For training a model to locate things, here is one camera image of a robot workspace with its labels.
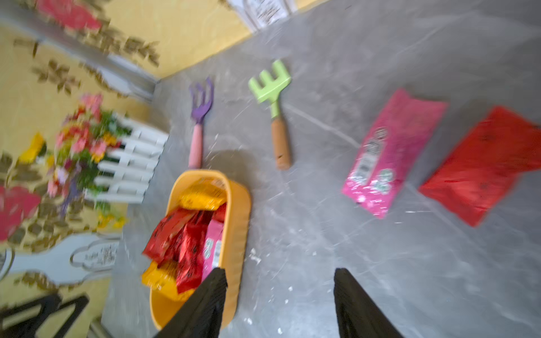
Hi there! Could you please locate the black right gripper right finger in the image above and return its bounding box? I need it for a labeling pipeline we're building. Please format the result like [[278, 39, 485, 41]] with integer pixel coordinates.
[[333, 268, 403, 338]]

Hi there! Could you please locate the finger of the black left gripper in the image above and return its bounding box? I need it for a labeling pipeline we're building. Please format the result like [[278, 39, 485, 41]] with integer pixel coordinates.
[[1, 293, 90, 337]]

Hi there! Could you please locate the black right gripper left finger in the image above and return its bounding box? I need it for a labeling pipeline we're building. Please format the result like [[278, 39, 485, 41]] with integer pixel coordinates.
[[155, 268, 228, 338]]

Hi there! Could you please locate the yellow tea bag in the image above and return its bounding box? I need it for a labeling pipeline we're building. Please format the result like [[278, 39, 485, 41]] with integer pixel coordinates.
[[178, 178, 227, 211], [142, 261, 195, 302]]

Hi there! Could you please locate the red tea bag top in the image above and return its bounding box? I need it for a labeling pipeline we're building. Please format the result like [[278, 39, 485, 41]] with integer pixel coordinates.
[[142, 208, 197, 264]]

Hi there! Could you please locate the red tea bag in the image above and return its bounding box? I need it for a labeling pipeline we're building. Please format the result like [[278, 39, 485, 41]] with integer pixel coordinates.
[[176, 211, 213, 294], [212, 203, 228, 224], [419, 106, 540, 227], [142, 208, 197, 264]]

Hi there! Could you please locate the long pink tea bag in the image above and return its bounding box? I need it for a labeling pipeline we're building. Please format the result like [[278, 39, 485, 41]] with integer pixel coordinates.
[[342, 89, 448, 219]]

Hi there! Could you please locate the yellow plastic storage box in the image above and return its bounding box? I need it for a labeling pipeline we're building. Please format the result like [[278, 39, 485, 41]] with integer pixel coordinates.
[[149, 170, 252, 330]]

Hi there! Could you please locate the pink tea bag with barcode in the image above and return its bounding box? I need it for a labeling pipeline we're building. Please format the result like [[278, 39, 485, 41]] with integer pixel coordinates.
[[201, 220, 224, 280]]

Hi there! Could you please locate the flower box white fence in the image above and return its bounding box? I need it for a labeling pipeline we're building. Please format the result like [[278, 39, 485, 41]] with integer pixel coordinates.
[[16, 92, 170, 229]]

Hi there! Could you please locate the purple toy rake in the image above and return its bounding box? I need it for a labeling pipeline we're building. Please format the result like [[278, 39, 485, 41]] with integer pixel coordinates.
[[188, 77, 214, 170]]

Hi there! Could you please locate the green toy rake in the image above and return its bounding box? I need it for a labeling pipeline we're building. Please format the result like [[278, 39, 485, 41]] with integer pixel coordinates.
[[248, 60, 292, 170]]

